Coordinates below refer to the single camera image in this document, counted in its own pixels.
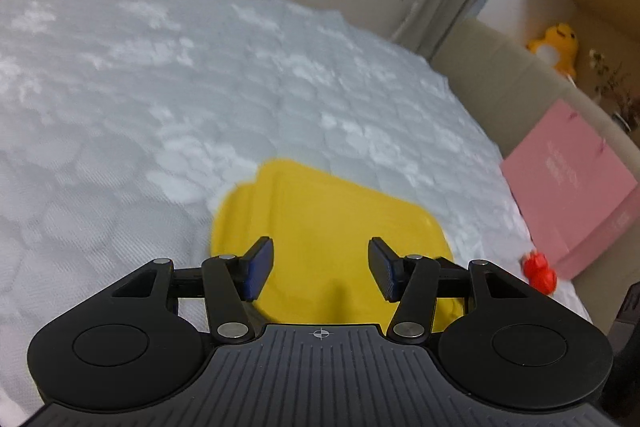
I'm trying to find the yellow plastic container lid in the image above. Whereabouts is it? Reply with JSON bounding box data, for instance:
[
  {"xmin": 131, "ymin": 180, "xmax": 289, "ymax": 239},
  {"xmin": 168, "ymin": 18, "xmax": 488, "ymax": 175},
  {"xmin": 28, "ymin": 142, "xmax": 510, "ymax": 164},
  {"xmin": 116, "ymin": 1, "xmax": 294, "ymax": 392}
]
[{"xmin": 210, "ymin": 159, "xmax": 452, "ymax": 327}]

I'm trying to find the beige padded headboard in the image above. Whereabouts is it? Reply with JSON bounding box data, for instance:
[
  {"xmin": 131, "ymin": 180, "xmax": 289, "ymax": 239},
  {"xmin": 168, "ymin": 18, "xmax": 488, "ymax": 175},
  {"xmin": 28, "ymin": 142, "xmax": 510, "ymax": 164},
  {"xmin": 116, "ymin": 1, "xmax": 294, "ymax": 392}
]
[{"xmin": 431, "ymin": 18, "xmax": 639, "ymax": 333}]

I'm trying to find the grey quilted bed cover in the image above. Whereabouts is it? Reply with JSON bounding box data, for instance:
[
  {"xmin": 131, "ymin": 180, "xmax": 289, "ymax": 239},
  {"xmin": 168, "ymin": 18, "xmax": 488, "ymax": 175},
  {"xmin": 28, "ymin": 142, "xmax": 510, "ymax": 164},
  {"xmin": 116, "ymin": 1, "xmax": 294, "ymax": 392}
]
[{"xmin": 0, "ymin": 0, "xmax": 594, "ymax": 417}]

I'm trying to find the pink paper gift bag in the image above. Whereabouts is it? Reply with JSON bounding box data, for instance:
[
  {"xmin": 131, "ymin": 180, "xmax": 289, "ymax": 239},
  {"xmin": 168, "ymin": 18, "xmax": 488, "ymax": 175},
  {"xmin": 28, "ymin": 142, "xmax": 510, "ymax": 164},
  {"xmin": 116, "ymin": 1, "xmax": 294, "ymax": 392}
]
[{"xmin": 501, "ymin": 101, "xmax": 639, "ymax": 280}]

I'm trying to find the red keychain toy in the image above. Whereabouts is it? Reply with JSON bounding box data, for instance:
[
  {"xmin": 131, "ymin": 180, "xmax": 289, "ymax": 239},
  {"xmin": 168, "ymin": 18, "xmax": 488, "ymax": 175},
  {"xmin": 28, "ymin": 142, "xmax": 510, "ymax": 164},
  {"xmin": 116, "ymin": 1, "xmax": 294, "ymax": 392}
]
[{"xmin": 521, "ymin": 251, "xmax": 558, "ymax": 296}]

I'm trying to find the yellow duck plush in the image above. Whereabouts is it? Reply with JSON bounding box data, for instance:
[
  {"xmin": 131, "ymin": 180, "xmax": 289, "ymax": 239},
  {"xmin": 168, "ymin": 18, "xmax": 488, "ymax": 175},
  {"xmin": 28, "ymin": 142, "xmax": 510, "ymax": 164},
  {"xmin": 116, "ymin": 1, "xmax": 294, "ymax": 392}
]
[{"xmin": 526, "ymin": 23, "xmax": 579, "ymax": 81}]

